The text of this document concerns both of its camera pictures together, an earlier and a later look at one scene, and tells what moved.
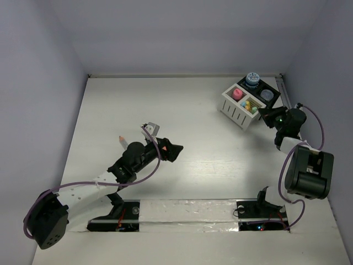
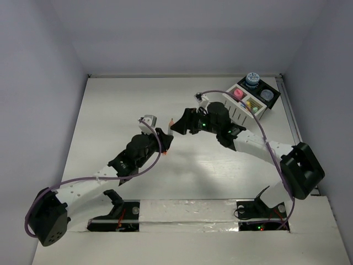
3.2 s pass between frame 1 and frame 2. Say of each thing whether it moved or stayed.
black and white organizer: stayed
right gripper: moved
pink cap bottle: stayed
